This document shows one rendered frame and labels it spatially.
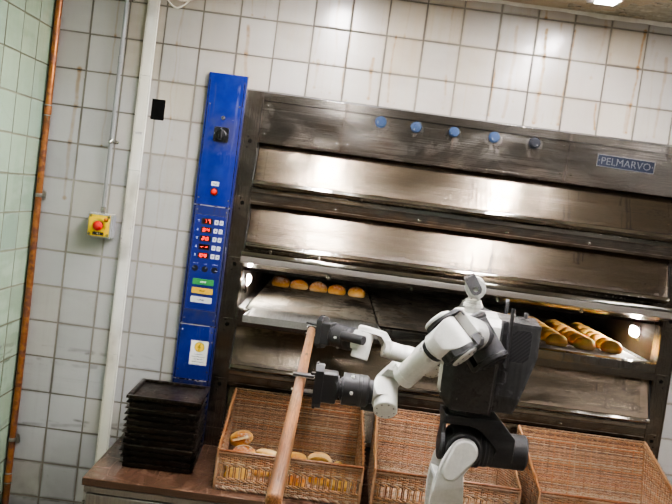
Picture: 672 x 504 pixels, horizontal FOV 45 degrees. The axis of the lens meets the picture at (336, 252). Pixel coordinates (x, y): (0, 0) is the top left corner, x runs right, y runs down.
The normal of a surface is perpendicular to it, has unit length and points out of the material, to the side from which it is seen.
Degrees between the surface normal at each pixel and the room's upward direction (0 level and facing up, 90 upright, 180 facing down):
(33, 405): 90
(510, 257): 70
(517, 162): 90
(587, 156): 90
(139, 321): 90
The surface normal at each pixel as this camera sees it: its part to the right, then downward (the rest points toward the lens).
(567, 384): 0.04, -0.28
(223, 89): 0.00, 0.07
